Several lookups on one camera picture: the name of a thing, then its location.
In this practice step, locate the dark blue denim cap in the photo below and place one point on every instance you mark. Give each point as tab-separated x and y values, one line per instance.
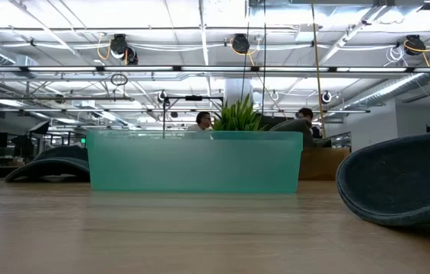
55	167
397	182

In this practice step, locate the person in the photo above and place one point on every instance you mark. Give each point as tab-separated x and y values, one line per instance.
308	114
203	121

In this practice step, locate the small green potted plant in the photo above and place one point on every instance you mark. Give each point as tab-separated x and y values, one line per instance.
237	118

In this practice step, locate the teal translucent plastic bin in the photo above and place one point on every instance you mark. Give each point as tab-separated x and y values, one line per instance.
195	163

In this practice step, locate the orange plastic bin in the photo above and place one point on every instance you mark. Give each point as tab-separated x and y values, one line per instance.
321	163

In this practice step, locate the long ceiling light rail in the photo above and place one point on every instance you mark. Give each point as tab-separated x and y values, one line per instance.
237	110
138	69

